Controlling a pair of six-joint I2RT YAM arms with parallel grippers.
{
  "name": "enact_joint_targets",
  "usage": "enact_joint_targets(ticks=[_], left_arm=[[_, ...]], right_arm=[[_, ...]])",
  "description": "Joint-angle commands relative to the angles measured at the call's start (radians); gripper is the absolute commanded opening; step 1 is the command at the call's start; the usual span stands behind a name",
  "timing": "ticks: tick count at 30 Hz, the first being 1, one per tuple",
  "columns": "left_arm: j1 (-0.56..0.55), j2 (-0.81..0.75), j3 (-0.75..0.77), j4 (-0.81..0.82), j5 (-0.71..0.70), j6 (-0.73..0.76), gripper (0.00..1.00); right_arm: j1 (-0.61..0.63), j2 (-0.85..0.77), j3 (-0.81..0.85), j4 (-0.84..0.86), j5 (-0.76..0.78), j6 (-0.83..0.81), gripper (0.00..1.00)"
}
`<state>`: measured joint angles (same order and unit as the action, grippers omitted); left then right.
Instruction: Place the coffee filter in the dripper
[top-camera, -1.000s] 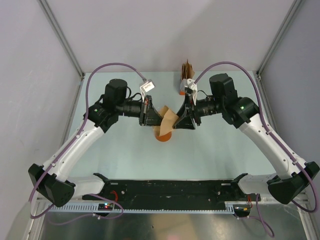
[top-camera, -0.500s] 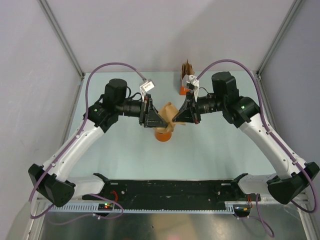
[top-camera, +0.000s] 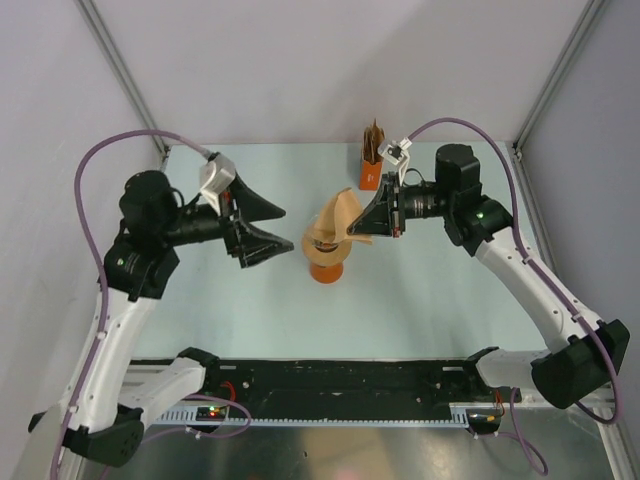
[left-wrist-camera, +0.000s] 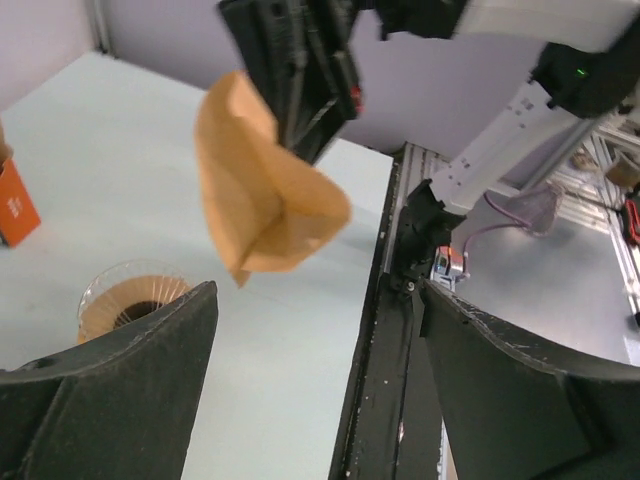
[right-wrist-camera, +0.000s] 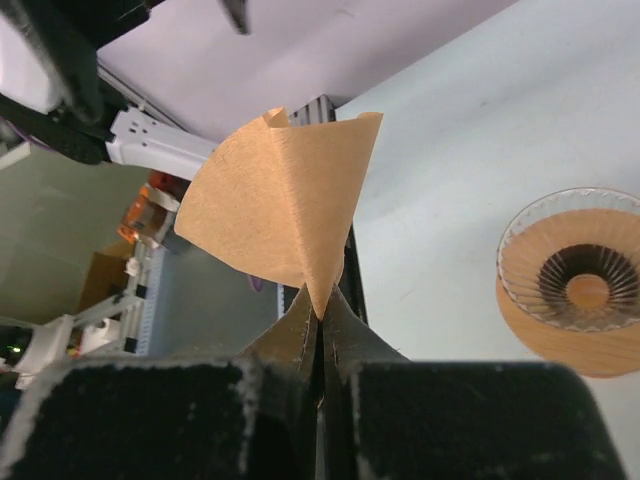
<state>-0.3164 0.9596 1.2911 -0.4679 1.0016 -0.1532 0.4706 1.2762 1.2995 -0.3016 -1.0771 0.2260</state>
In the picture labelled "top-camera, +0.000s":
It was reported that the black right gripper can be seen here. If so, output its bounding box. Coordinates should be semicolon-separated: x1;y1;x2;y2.
348;172;454;239

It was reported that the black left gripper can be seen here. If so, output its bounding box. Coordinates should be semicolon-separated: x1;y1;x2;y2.
161;171;294;265

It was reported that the brown paper coffee filter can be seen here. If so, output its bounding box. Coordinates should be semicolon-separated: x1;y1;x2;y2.
317;188;373;245

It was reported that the clear glass dripper cone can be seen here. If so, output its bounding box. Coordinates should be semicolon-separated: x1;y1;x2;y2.
305;215;337;253

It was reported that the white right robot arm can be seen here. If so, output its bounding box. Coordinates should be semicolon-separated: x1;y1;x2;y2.
348;140;630;409

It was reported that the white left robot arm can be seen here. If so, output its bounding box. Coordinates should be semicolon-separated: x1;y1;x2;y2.
14;166;293;479

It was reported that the orange coffee filter box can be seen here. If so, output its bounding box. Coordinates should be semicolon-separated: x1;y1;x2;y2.
358;160;383;191

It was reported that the orange glass carafe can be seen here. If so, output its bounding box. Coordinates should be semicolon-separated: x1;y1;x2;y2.
310;263;344;284

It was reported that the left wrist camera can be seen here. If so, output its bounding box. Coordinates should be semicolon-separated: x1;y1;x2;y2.
199;152;236;216

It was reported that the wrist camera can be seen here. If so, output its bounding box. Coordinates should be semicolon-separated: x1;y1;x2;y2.
199;152;236;216
377;137;412;185

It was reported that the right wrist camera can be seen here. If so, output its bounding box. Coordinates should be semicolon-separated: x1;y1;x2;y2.
377;137;412;185

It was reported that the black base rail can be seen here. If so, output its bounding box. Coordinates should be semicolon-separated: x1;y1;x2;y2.
197;359;496;423

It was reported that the white cable duct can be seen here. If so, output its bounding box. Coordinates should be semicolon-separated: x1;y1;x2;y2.
153;404;470;429

